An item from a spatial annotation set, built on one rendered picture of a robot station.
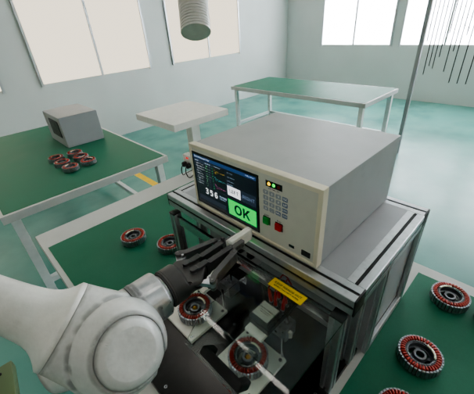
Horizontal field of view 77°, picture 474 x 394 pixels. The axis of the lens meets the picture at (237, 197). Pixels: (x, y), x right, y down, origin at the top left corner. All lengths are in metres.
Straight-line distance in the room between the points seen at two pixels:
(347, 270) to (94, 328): 0.54
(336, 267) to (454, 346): 0.53
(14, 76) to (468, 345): 5.16
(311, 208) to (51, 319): 0.47
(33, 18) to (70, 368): 5.03
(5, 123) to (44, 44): 1.20
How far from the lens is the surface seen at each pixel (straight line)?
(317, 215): 0.63
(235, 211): 0.82
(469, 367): 1.14
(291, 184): 0.64
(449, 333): 1.19
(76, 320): 0.38
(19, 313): 0.41
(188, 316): 1.02
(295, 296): 0.72
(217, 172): 0.81
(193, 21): 1.78
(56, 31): 5.30
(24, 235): 2.22
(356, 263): 0.75
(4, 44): 5.15
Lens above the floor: 1.61
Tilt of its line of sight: 31 degrees down
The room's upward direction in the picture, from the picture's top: 4 degrees counter-clockwise
